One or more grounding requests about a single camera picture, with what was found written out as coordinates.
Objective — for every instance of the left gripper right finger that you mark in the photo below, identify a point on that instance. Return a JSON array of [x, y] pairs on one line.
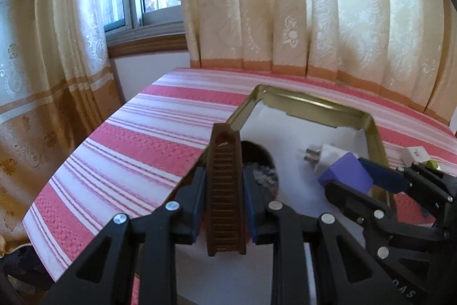
[[313, 258]]

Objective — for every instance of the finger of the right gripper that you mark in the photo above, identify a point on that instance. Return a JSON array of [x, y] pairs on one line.
[[429, 187], [360, 208]]

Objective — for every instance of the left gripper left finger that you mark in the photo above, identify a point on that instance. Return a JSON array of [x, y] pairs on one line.
[[104, 272]]

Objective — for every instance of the white small carton box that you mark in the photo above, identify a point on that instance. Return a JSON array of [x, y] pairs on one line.
[[414, 154]]

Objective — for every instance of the green toy building block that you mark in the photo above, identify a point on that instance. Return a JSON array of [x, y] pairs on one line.
[[433, 164]]

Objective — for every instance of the purple cube block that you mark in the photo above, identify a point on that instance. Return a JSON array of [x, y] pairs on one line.
[[348, 171]]

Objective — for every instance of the brown wooden comb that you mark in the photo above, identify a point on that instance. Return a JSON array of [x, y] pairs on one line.
[[224, 202]]

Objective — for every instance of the white charger plug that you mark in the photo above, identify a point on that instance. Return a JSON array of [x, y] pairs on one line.
[[322, 158]]

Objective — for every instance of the red striped table cloth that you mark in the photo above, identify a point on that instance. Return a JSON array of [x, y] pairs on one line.
[[140, 156]]

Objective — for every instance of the cream patterned curtain right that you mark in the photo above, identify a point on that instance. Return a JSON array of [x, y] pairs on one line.
[[403, 50]]

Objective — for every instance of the cream patterned curtain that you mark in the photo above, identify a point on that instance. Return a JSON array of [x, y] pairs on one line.
[[403, 50], [57, 87]]

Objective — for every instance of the cream patterned curtain left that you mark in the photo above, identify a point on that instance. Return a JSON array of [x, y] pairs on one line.
[[57, 87]]

